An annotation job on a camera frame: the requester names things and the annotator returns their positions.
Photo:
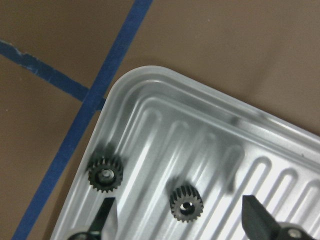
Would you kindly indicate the black bearing gear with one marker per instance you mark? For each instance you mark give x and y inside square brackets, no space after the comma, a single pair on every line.
[105,174]
[186,204]

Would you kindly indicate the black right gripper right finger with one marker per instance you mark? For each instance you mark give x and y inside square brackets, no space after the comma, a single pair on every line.
[259,224]

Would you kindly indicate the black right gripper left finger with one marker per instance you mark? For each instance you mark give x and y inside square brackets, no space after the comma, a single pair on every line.
[103,226]

